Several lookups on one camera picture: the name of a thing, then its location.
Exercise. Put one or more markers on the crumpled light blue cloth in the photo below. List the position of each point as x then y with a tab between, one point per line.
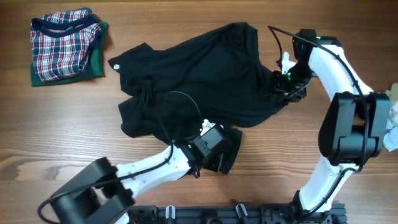
390	138

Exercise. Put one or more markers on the green folded shirt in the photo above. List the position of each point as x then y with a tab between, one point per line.
94	68

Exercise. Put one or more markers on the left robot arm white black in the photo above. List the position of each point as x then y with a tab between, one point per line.
102	193

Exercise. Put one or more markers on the plaid folded shirt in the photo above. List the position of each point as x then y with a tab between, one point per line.
61	43

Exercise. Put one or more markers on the black t-shirt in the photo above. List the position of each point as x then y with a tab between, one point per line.
216	76

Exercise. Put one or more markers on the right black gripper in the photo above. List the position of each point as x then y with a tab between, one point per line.
292	96

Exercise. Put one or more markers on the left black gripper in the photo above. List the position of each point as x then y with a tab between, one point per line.
215	164

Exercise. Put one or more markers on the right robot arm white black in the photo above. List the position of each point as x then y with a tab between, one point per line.
354	126

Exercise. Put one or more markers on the beige crumpled cloth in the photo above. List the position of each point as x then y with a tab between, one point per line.
393	94

